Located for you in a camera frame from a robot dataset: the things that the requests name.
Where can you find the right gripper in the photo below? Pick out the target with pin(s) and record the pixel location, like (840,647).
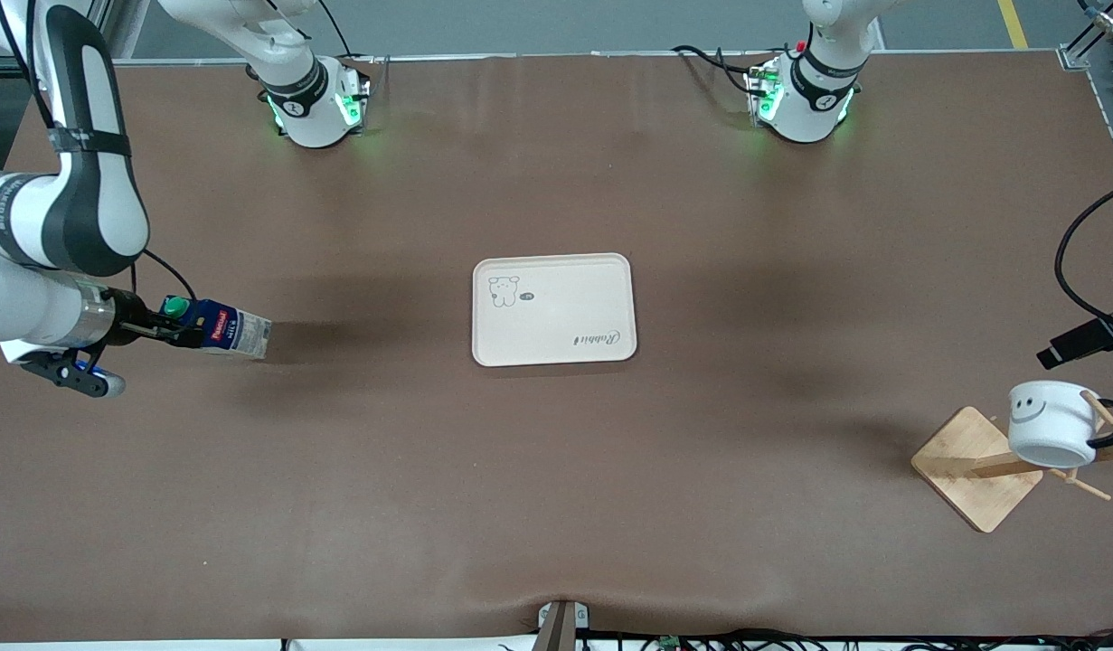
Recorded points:
(132,322)

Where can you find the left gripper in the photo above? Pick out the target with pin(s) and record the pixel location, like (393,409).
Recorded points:
(1095,336)

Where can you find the blue milk carton green cap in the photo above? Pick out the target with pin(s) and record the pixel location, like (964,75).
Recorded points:
(235,333)

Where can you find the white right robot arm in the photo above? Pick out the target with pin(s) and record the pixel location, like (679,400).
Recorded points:
(104,208)

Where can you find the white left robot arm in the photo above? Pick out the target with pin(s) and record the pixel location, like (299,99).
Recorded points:
(809,99)

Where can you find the wooden cup rack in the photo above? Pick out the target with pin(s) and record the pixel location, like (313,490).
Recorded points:
(972,470)

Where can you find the brown table mat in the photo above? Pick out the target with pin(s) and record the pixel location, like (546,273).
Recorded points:
(339,470)

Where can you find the beige plastic tray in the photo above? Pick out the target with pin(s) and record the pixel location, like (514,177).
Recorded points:
(565,312)

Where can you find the aluminium frame profile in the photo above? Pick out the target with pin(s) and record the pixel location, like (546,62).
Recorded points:
(122,27)
(1103,36)

